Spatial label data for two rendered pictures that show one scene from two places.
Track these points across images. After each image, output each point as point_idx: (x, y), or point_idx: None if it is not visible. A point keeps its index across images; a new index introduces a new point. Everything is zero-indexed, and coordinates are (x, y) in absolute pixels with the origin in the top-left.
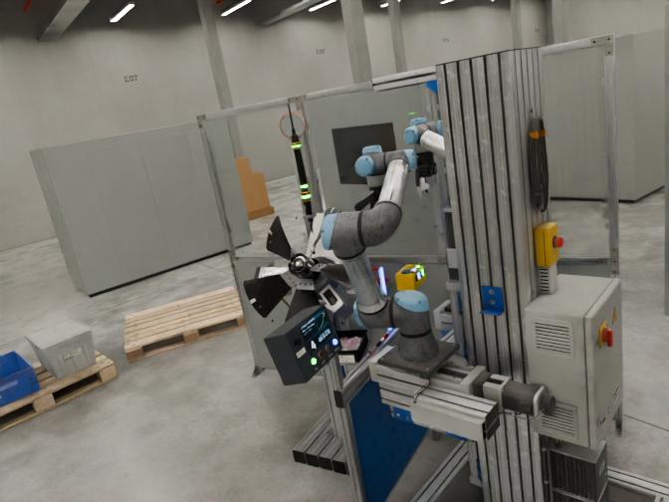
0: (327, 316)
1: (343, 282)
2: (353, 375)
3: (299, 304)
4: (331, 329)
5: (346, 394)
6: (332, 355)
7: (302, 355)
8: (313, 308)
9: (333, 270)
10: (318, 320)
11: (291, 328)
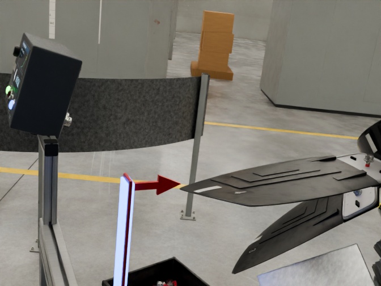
0: (25, 64)
1: (216, 176)
2: (51, 245)
3: (308, 204)
4: (18, 85)
5: (41, 239)
6: (8, 113)
7: (13, 70)
8: (48, 47)
9: (297, 165)
10: (24, 55)
11: (28, 34)
